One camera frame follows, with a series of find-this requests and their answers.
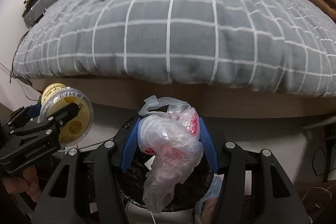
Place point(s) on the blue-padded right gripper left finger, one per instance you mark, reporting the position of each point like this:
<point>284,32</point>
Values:
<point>84,186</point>

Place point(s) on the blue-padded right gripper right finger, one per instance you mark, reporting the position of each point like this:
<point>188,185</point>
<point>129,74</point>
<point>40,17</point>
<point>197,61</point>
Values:
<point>274,198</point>

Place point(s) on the yellow yogurt cup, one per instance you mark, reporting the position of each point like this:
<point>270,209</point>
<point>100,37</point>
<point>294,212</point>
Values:
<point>70,108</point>

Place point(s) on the clear plastic bag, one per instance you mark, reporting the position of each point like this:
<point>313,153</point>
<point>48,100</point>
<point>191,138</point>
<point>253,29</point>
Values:
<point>169,131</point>

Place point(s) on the black trash bin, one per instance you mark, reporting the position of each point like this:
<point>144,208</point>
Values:
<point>186,195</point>

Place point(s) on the operator hand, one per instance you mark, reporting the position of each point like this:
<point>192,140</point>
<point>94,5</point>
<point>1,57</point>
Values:
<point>27,183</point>

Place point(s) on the grey checked bed sheet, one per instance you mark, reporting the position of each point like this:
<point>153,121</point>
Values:
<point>283,46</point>

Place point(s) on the wooden bed frame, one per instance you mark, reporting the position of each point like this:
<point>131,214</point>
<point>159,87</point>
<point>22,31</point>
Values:
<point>209,100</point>

